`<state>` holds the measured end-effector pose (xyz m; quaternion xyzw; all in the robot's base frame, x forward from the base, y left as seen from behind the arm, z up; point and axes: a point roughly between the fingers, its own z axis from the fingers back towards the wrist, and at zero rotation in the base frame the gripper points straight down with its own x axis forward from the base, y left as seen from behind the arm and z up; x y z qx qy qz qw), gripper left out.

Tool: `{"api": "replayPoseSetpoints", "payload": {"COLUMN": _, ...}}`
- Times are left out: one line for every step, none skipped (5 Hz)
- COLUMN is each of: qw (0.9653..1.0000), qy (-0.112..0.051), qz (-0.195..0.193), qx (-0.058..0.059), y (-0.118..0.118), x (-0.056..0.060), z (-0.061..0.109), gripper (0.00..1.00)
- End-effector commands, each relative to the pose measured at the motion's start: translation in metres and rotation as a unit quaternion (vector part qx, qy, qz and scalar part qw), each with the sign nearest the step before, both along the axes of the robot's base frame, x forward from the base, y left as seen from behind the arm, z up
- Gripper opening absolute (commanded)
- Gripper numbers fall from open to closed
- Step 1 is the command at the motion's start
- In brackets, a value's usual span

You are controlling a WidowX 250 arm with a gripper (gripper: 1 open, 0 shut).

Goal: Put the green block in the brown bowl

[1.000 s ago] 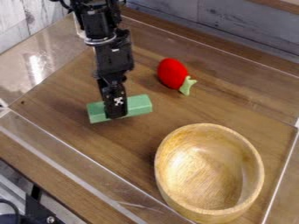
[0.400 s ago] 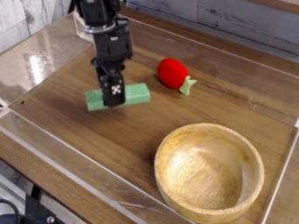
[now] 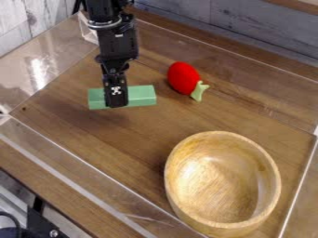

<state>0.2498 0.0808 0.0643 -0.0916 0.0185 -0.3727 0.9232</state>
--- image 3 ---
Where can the clear acrylic corner bracket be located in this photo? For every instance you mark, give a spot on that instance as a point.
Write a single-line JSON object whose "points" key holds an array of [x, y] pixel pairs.
{"points": [[89, 34]]}

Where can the red plush strawberry toy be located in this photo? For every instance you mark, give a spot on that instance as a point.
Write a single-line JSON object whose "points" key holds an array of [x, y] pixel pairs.
{"points": [[186, 81]]}

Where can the brown wooden bowl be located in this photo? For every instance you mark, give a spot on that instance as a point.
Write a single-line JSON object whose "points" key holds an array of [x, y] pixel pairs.
{"points": [[223, 183]]}

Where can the black clamp with cable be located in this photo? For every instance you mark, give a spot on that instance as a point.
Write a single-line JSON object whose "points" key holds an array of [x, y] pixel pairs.
{"points": [[39, 227]]}

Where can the green rectangular block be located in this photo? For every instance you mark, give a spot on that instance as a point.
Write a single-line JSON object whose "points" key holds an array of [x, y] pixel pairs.
{"points": [[141, 96]]}

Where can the clear acrylic enclosure wall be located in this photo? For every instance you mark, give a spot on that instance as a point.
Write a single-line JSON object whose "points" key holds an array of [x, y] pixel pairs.
{"points": [[96, 162]]}

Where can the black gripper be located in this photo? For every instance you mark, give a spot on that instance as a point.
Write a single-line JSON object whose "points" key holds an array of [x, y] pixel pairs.
{"points": [[118, 49]]}

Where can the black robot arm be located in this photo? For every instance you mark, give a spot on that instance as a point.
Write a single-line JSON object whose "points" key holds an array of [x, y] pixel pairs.
{"points": [[109, 9]]}

